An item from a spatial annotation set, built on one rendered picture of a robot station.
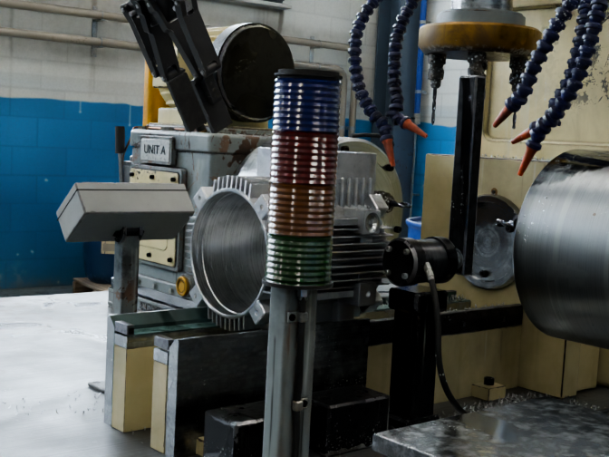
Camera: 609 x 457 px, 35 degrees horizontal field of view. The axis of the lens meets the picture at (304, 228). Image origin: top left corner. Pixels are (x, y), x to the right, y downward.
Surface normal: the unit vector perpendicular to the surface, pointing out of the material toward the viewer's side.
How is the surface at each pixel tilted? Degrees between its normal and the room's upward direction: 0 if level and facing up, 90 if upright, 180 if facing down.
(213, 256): 81
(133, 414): 90
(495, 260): 90
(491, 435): 0
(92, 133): 90
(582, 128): 90
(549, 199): 62
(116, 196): 50
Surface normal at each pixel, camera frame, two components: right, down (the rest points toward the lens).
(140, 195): 0.53, -0.56
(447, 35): -0.65, 0.04
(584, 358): 0.64, 0.11
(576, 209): -0.68, -0.39
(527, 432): 0.05, -0.99
